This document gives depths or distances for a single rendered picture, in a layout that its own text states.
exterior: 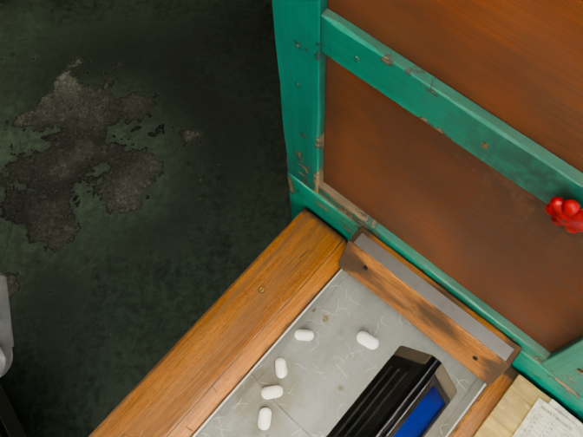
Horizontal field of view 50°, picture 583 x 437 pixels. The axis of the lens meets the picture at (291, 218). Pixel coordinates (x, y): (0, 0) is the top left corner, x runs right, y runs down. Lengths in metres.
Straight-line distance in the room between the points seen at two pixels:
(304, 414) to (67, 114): 1.52
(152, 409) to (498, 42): 0.75
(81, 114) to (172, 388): 1.38
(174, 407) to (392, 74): 0.63
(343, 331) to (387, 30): 0.57
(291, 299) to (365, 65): 0.50
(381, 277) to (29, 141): 1.54
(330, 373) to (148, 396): 0.29
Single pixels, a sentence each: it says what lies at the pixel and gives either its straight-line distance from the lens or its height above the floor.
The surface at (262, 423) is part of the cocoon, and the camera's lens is 1.03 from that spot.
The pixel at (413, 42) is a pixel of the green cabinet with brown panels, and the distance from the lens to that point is 0.63.
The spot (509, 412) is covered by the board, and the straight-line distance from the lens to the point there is 1.05.
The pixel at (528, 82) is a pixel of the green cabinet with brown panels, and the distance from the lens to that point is 0.57.
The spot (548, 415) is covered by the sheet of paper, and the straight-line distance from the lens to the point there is 1.06.
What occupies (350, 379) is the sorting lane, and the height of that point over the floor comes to 0.74.
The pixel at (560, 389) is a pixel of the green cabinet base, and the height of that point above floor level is 0.81.
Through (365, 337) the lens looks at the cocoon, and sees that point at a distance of 1.04.
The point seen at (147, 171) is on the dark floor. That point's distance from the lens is 2.08.
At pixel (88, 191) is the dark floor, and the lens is 2.11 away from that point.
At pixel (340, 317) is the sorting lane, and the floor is 0.74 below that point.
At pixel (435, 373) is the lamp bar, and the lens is 0.69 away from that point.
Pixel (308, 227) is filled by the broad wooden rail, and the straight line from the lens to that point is 1.10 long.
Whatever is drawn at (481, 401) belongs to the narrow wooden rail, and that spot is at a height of 0.76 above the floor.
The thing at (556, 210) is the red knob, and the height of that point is 1.25.
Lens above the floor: 1.78
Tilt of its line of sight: 66 degrees down
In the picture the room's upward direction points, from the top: 5 degrees counter-clockwise
